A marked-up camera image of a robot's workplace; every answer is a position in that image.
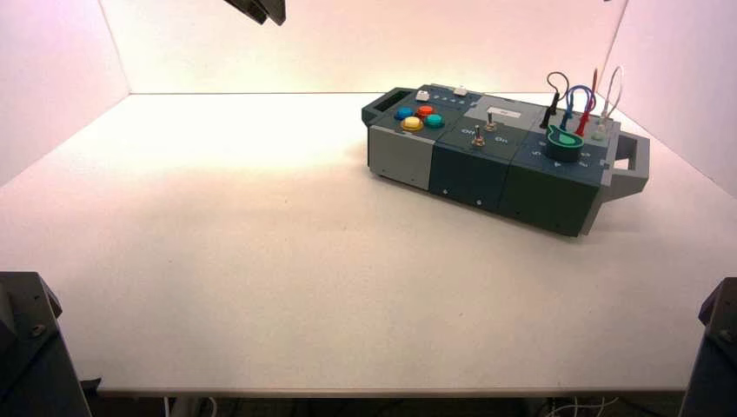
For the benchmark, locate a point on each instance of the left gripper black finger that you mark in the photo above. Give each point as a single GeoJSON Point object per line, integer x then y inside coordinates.
{"type": "Point", "coordinates": [276, 10]}
{"type": "Point", "coordinates": [250, 10]}

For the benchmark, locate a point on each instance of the white slider knob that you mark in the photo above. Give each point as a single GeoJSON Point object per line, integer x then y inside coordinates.
{"type": "Point", "coordinates": [460, 91]}
{"type": "Point", "coordinates": [423, 95]}

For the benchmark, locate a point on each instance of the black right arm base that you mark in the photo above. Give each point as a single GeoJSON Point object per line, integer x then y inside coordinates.
{"type": "Point", "coordinates": [714, 357]}

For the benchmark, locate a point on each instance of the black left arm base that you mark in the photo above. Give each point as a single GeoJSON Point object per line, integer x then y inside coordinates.
{"type": "Point", "coordinates": [29, 357]}

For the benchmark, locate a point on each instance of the blue push button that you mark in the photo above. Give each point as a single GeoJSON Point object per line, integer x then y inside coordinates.
{"type": "Point", "coordinates": [403, 113]}

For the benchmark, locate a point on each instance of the yellow push button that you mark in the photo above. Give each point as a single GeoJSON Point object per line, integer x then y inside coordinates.
{"type": "Point", "coordinates": [412, 123]}

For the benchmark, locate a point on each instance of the red push button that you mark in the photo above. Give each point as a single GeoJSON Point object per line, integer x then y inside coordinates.
{"type": "Point", "coordinates": [425, 110]}

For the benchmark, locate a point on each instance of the green push button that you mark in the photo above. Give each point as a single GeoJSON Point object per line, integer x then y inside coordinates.
{"type": "Point", "coordinates": [434, 121]}

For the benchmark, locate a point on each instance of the blue grey control box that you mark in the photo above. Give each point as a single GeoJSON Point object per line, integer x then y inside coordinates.
{"type": "Point", "coordinates": [518, 178]}

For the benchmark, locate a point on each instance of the green rotary dial knob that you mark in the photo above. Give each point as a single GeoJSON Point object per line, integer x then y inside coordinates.
{"type": "Point", "coordinates": [564, 147]}

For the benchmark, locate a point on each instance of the metal toggle switch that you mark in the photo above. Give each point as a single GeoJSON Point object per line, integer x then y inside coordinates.
{"type": "Point", "coordinates": [478, 138]}
{"type": "Point", "coordinates": [490, 122]}

